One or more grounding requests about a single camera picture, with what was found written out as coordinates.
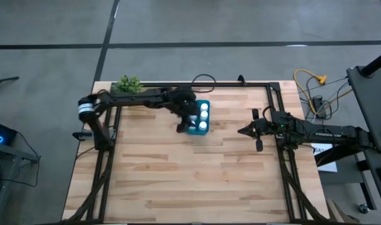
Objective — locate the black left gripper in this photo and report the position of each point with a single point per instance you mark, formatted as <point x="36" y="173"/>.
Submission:
<point x="185" y="103"/>

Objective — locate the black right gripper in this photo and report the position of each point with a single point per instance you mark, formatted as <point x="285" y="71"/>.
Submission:
<point x="265" y="129"/>

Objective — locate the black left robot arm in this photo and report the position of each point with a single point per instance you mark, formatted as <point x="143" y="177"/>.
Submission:
<point x="131" y="97"/>

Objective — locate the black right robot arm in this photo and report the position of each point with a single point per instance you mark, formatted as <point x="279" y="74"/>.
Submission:
<point x="328" y="134"/>

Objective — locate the blue plastic basket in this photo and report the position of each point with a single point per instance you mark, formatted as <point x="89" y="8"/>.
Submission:
<point x="198" y="132"/>

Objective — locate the small green artificial plant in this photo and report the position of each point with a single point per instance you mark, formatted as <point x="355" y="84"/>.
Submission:
<point x="129" y="84"/>

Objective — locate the black power adapter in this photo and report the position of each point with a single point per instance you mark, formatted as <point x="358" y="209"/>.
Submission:
<point x="318" y="104"/>

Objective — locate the white paper sheet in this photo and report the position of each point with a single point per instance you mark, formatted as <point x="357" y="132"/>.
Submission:
<point x="329" y="167"/>

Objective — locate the black cart top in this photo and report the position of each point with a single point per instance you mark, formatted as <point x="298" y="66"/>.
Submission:
<point x="374" y="103"/>

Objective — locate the grey caster wheel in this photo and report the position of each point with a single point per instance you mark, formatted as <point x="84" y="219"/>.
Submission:
<point x="363" y="208"/>

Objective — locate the black round pole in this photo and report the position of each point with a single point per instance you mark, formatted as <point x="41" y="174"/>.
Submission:
<point x="376" y="64"/>

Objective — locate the black tripod leg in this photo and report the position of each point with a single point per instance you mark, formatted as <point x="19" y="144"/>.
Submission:
<point x="6" y="79"/>

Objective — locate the grey metal shelf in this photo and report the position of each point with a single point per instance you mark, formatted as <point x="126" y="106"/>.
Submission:
<point x="9" y="153"/>

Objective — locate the black computer with blue light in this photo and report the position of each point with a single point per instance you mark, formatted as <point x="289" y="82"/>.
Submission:
<point x="4" y="132"/>

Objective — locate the black aluminium table frame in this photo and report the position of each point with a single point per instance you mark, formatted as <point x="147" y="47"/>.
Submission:
<point x="228" y="84"/>

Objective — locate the small black frame clamp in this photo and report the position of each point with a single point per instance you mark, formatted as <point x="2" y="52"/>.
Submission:
<point x="241" y="80"/>

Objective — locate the grey arm base bracket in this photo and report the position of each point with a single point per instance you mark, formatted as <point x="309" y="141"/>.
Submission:
<point x="81" y="135"/>

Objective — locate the black cart base frame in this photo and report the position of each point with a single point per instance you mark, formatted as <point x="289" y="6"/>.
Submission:
<point x="367" y="187"/>

